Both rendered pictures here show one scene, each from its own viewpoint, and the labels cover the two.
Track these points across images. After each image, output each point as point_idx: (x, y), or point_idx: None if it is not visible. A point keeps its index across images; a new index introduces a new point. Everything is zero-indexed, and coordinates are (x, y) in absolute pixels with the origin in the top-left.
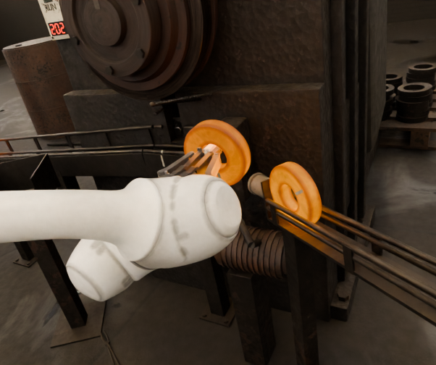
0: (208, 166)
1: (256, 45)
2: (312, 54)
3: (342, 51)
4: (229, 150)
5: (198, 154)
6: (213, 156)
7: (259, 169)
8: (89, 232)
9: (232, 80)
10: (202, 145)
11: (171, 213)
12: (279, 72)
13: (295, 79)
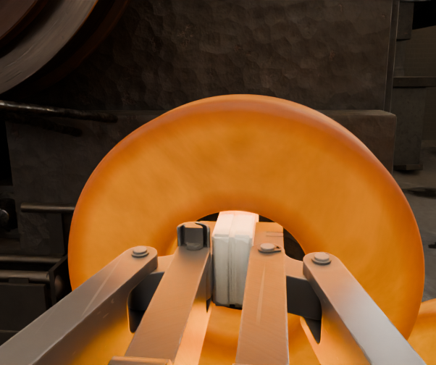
0: (376, 363)
1: (232, 15)
2: (365, 45)
3: (394, 61)
4: (346, 242)
5: (195, 264)
6: (312, 271)
7: None
8: None
9: (161, 96)
10: (185, 221)
11: None
12: (281, 83)
13: (319, 100)
